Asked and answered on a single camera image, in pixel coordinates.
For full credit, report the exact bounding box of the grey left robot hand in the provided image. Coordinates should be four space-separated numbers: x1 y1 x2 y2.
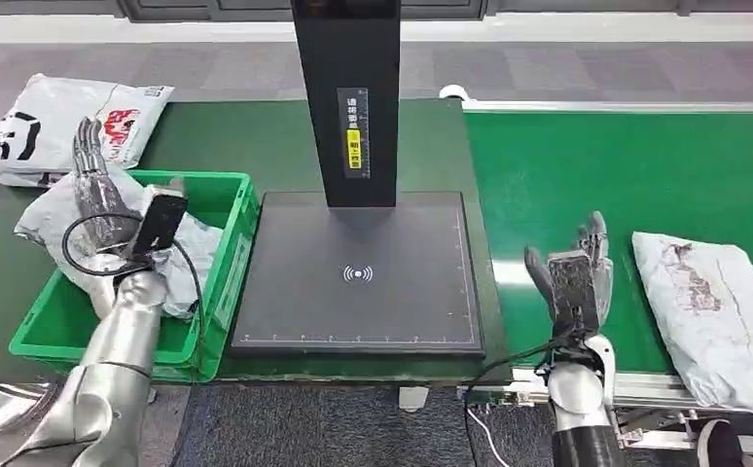
71 118 160 276

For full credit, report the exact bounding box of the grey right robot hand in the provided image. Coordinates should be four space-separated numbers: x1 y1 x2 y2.
522 211 615 337

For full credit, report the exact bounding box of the plain grey plastic parcel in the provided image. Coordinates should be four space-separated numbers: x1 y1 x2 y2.
15 163 225 321

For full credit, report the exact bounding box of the white parcel with red print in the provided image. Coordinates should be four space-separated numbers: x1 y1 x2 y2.
0 72 176 190

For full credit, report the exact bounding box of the green plastic crate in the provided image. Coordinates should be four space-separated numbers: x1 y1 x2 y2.
9 169 262 382

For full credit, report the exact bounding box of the green conveyor belt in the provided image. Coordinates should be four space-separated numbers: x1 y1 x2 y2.
465 110 753 376

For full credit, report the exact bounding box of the grey parcel with torn label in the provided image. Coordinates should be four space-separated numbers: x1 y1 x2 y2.
630 231 753 417

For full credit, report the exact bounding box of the dark grey scale platform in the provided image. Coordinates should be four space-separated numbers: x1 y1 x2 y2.
229 191 486 359

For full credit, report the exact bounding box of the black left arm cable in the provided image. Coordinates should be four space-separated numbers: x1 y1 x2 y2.
60 212 207 337

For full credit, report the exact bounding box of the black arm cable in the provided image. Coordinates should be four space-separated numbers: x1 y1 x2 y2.
463 325 578 409
60 212 207 337

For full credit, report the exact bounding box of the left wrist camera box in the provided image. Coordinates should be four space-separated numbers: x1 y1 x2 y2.
127 179 190 263

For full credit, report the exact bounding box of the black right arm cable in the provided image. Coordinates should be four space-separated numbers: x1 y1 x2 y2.
463 325 578 409

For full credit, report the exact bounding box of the silver conveyor frame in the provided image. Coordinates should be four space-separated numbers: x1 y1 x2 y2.
456 370 753 459

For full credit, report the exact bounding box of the thin white cable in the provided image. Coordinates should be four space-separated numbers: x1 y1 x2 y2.
465 407 515 467

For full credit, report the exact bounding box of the white conveyor side rail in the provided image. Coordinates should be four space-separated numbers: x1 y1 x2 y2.
439 84 753 115

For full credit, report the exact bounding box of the white table bracket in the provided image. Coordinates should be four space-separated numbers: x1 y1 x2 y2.
399 386 431 413

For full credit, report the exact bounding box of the black scanner post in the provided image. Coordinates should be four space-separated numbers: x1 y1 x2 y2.
291 0 402 209

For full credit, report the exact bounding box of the black and yellow post label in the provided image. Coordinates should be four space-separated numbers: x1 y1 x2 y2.
336 87 372 180

